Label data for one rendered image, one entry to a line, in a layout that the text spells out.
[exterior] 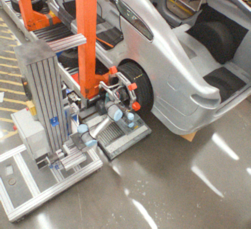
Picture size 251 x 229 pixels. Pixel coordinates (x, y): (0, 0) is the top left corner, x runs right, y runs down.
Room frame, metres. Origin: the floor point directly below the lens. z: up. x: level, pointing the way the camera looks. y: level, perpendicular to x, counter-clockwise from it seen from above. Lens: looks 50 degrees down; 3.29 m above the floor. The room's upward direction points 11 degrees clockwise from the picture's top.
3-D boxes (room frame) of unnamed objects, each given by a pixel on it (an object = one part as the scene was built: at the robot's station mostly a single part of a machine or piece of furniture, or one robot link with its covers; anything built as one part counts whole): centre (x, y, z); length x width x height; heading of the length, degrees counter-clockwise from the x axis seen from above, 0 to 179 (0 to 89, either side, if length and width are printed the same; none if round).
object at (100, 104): (2.42, 0.28, 0.26); 0.42 x 0.18 x 0.35; 137
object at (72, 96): (2.22, 0.79, 0.51); 0.20 x 0.14 x 0.13; 49
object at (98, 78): (2.60, 0.38, 0.69); 0.52 x 0.17 x 0.35; 137
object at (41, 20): (3.91, 1.80, 0.69); 0.52 x 0.17 x 0.35; 137
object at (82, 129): (1.40, 0.42, 0.98); 0.13 x 0.12 x 0.14; 45
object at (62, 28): (3.51, 1.24, 0.14); 2.47 x 0.85 x 0.27; 47
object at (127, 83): (2.22, 0.10, 0.85); 0.54 x 0.07 x 0.54; 47
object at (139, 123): (2.31, -0.05, 0.13); 0.50 x 0.36 x 0.10; 47
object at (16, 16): (4.70, 2.52, 0.19); 1.00 x 0.86 x 0.39; 47
